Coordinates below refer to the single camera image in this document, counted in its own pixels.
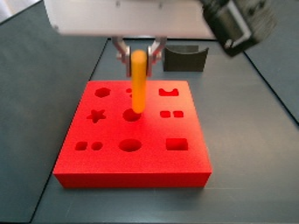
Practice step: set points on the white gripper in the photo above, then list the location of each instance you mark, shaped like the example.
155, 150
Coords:
174, 19

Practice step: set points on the black curved holder stand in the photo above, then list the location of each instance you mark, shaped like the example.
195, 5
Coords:
185, 58

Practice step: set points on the yellow oval peg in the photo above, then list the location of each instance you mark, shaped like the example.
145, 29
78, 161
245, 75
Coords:
138, 80

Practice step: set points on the red shape sorting board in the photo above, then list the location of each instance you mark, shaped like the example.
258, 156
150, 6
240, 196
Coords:
117, 148

